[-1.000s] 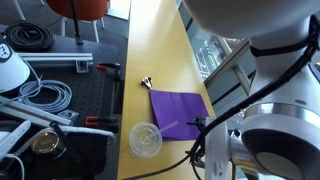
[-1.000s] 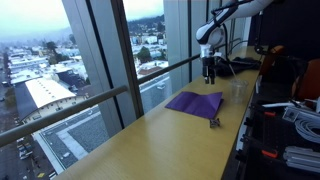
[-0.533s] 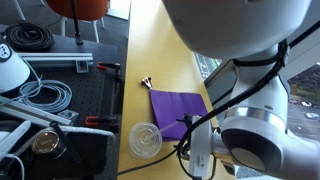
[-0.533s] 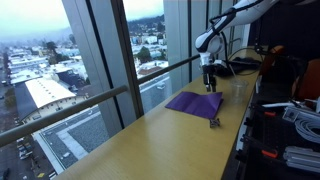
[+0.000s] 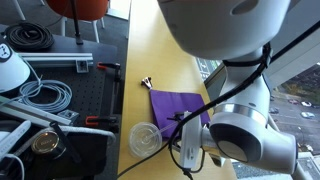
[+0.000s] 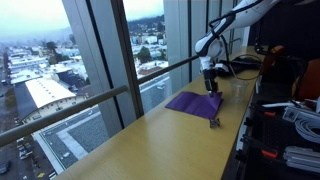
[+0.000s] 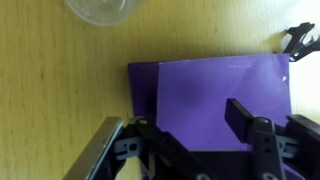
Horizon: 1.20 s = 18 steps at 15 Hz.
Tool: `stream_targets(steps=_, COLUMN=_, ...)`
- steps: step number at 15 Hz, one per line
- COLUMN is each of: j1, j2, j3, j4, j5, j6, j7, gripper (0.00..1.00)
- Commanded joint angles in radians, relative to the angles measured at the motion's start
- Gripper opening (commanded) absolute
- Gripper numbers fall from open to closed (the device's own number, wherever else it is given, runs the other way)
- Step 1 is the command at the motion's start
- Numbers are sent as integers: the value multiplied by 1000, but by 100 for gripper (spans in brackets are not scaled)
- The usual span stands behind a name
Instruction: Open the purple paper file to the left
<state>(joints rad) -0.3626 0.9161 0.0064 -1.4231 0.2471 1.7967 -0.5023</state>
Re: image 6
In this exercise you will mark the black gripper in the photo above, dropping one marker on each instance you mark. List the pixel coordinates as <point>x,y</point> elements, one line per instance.
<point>210,76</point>

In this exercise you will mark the purple cloth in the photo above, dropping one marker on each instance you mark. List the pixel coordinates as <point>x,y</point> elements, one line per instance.
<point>196,104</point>

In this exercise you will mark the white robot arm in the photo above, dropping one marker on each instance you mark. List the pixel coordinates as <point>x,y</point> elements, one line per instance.
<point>240,15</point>

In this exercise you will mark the clear plastic cup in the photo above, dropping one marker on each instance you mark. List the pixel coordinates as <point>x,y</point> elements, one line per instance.
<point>238,91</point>

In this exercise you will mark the small metal binder clip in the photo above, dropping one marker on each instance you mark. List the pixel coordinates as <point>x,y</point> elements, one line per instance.
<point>214,122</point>

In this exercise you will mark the black cloth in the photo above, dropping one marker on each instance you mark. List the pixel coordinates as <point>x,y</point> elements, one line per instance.
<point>245,62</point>

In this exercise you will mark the orange black bar clamp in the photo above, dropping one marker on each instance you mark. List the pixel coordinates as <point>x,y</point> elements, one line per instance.
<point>269,154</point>
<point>270,113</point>

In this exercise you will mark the orange chair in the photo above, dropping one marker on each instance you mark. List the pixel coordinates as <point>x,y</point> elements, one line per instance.
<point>311,80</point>

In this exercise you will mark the grey metal handrail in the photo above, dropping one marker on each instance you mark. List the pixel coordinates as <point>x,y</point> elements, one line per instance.
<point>66,111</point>

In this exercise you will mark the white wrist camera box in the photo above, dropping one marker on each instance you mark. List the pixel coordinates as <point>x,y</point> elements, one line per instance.
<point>222,68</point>

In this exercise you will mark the aluminium extrusion rail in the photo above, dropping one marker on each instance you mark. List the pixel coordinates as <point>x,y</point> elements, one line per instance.
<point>290,114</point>
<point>300,160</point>

